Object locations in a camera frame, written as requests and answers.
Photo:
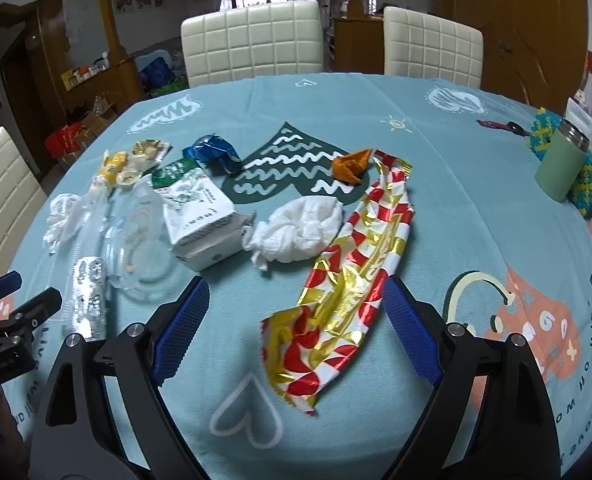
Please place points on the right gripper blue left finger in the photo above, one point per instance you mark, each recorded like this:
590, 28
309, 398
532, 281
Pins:
173, 327

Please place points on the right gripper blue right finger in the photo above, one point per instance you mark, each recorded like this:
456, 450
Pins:
418, 326

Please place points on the red gold foil wrapper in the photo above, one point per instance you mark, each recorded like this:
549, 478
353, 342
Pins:
304, 348

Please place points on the yellow snack wrapper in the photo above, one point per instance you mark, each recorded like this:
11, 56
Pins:
112, 165

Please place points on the clear round plastic lid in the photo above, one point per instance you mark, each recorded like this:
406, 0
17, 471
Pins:
137, 250

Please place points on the cream chair left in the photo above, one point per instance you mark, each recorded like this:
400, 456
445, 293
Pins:
21, 197

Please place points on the cream chair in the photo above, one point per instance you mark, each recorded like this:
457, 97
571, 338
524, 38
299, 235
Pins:
21, 197
267, 40
420, 45

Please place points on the white green milk carton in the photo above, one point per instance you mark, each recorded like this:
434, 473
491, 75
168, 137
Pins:
203, 225

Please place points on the silver pill blister pack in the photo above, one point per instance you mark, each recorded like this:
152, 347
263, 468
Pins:
88, 304

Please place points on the clear plastic tray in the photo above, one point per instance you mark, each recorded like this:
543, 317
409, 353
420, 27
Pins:
90, 246

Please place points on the crumpled white tissue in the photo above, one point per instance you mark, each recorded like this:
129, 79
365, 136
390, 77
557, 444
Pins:
71, 216

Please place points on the white crumpled paper towel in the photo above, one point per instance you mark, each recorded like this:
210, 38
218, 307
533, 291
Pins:
296, 231

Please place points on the pile of cardboard boxes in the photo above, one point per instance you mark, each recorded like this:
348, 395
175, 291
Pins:
66, 144

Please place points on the teal printed tablecloth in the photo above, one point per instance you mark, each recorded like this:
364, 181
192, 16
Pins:
508, 269

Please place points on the beige pastry wrapper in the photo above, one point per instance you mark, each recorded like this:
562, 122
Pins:
145, 155

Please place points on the blue foil wrapper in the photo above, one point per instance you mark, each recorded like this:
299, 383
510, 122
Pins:
213, 150

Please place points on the orange crumpled wrapper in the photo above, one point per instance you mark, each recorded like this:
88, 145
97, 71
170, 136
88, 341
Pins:
350, 168

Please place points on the green thermos cup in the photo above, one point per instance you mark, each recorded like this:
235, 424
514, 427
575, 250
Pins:
562, 161

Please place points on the keys with red tag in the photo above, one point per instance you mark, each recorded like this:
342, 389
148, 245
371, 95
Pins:
512, 127

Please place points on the crocheted teal yellow pouch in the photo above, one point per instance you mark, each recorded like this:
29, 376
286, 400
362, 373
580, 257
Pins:
543, 127

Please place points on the wooden shelf divider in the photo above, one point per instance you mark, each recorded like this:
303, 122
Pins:
120, 82

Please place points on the grey sofa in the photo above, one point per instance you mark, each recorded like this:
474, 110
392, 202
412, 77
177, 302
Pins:
159, 74

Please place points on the cream chair middle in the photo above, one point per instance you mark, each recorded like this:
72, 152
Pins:
267, 40

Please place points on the cream chair right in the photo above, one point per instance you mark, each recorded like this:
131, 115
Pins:
420, 45

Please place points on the wooden sideboard cabinet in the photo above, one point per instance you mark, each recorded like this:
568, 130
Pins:
359, 45

